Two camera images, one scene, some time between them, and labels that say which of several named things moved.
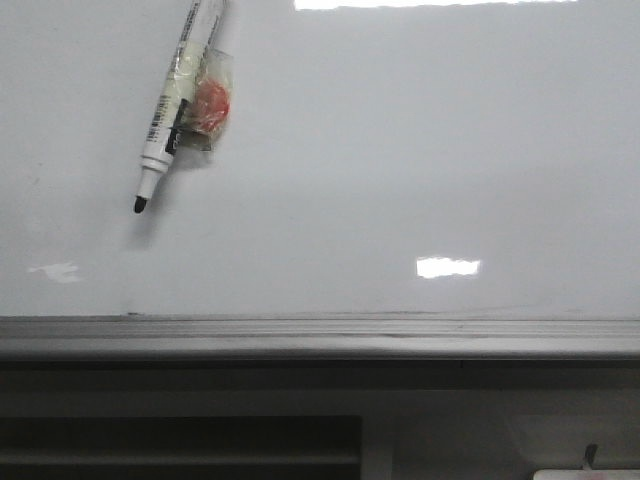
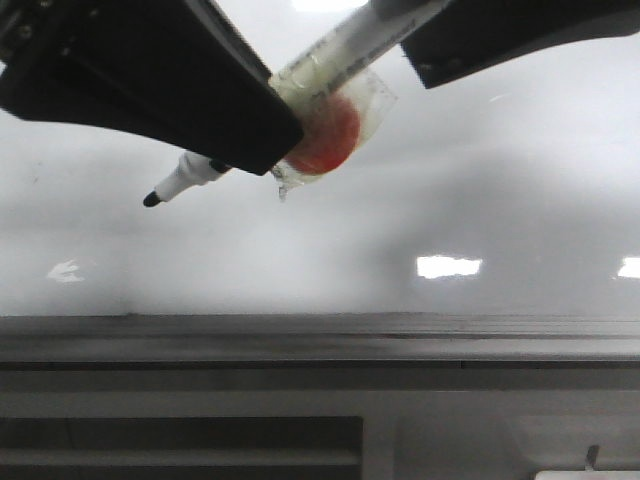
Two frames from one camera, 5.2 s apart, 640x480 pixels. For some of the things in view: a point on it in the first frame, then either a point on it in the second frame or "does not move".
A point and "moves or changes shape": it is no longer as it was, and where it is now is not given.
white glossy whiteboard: [383, 159] does not move
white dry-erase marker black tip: [198, 40] moves or changes shape
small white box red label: [586, 474] does not move
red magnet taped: [206, 111] moves or changes shape
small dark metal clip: [590, 452] does not move
